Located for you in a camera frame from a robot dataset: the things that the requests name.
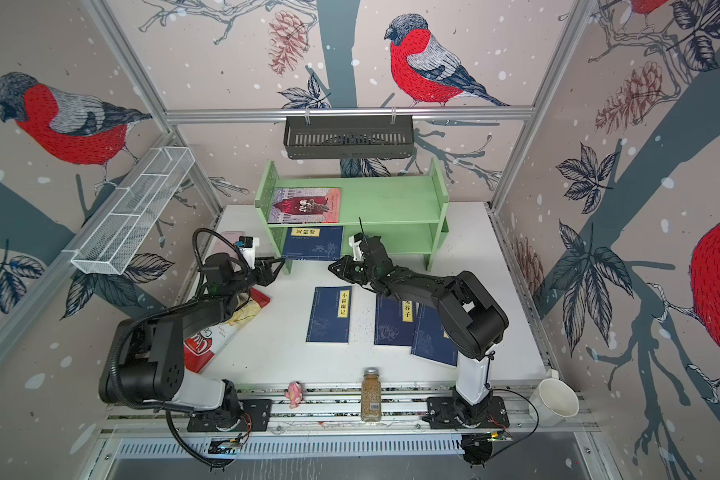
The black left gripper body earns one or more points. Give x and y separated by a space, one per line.
250 279

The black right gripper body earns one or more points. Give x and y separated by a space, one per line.
370 274

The blue book yellow label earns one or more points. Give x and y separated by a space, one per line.
313 243

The pink Hamlet book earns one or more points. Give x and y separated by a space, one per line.
305 206

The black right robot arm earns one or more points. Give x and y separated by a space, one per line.
468 313

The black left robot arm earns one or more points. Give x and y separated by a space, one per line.
145 367

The green wooden shelf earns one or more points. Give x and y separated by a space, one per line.
407 212

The red snack bag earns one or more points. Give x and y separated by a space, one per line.
202 347

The spice jar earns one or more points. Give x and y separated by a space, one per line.
371 396

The pink small toy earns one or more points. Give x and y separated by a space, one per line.
294 394

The black hanging basket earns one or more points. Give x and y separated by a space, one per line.
349 137

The white cup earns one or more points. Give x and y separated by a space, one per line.
553 402

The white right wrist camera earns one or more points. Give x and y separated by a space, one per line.
355 244

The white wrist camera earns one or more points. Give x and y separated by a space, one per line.
247 249
355 244

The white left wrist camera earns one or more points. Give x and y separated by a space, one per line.
247 249

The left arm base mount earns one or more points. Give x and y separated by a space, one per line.
243 416

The aluminium rail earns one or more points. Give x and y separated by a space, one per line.
337 410

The white wire mesh basket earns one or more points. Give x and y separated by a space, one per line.
138 204

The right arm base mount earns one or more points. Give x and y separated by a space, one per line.
456 413

